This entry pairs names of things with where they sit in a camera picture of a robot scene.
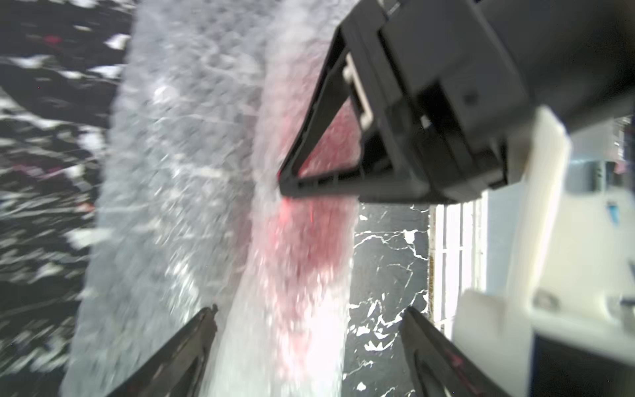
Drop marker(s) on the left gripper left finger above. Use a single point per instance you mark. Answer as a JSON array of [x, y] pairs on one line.
[[178, 368]]

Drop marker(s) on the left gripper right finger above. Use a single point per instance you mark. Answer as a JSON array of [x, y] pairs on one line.
[[436, 366]]

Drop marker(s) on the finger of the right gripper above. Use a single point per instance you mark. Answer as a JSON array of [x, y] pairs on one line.
[[356, 139]]

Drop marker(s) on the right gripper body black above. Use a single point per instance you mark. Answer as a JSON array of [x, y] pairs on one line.
[[439, 83]]

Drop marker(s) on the bubble wrap sheet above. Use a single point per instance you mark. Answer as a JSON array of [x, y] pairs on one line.
[[175, 225]]

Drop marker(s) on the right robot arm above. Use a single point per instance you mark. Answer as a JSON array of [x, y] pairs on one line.
[[574, 57]]

